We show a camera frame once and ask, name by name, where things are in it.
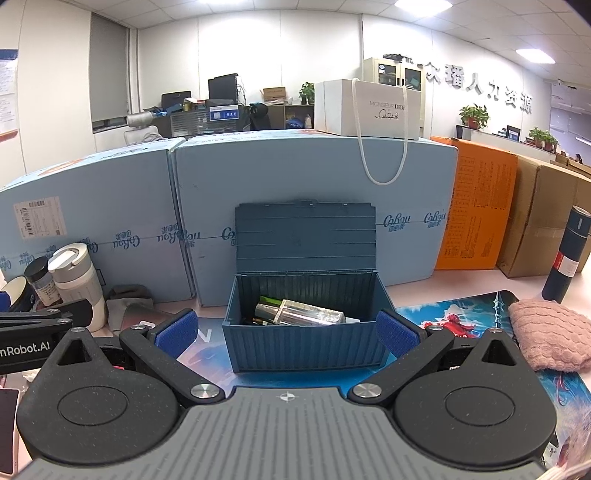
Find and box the white wall lettering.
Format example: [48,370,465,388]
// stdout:
[422,60,534,116]

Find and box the navy and white bowl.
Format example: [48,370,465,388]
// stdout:
[0,276,38,315]

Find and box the white travel mug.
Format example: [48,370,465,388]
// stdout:
[47,244,108,333]

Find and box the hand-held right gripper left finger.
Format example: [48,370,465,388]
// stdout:
[47,309,226,406]

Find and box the grey window blind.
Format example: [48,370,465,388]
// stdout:
[90,11,131,134]

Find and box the grey desk partition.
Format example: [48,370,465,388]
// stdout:
[170,111,253,138]

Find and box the beige glass door cabinet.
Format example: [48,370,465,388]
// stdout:
[362,57,426,89]

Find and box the pink folded towel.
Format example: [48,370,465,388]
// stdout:
[508,299,591,373]

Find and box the dark glass jar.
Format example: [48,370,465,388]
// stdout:
[24,257,64,308]

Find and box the white reception counter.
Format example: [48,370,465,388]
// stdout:
[462,127,591,163]

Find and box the orange carton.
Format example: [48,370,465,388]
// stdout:
[429,136,519,271]

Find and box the blue plastic storage box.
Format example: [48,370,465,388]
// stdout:
[222,199,394,373]

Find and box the colourful printed desk mat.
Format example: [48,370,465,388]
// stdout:
[175,290,591,464]

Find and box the brown cardboard carton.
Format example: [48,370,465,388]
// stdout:
[496,154,591,278]

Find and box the wall poster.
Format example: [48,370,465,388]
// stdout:
[0,48,20,138]

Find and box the black monitor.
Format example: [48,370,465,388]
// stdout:
[161,91,193,112]
[208,74,241,100]

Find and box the grey office chair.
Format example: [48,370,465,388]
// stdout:
[123,111,168,147]

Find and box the dark flask with red band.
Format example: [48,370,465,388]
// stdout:
[541,205,591,304]

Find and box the low office shelf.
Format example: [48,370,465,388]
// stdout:
[283,104,317,130]

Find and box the blue carton with shipping label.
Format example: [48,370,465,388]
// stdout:
[0,138,198,319]

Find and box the white gift bag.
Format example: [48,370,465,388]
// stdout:
[314,78,426,186]

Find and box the grey cloth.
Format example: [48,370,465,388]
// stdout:
[105,285,172,334]

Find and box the black office chair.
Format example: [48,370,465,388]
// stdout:
[249,102,274,131]

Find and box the blue printed carton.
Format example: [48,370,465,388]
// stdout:
[168,129,459,308]

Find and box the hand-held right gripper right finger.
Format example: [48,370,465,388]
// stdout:
[347,310,530,407]

